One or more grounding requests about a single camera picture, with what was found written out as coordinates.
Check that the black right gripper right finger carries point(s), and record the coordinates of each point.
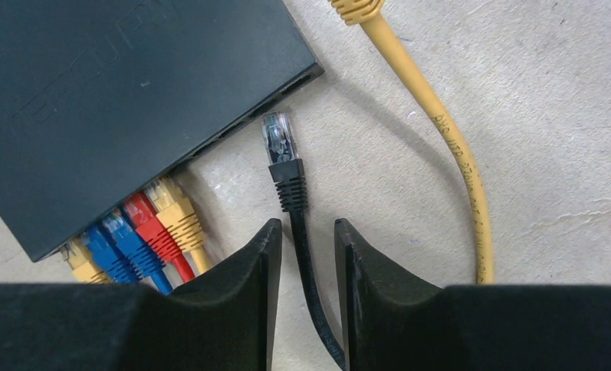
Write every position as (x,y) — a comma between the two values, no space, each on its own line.
(394,320)

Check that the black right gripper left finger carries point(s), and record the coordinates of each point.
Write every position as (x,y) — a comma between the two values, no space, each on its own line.
(222,320)

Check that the black network switch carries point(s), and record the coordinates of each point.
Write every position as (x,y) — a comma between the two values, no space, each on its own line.
(98,98)

